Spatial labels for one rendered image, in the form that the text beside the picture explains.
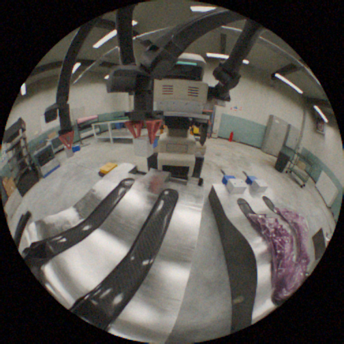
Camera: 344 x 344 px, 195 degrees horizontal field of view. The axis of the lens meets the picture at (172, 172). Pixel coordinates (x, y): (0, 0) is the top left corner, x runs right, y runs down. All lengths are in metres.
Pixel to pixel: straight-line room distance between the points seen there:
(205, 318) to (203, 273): 0.12
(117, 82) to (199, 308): 0.48
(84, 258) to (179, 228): 0.15
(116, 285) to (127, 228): 0.09
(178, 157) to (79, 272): 0.57
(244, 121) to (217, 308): 5.73
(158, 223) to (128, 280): 0.10
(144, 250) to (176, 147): 0.52
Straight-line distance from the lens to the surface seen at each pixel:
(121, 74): 0.27
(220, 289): 0.27
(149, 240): 0.17
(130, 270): 0.16
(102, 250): 0.18
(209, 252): 0.26
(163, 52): 0.27
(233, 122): 5.57
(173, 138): 0.58
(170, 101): 0.52
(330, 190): 6.52
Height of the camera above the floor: 1.04
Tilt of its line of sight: 34 degrees down
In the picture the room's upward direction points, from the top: 3 degrees clockwise
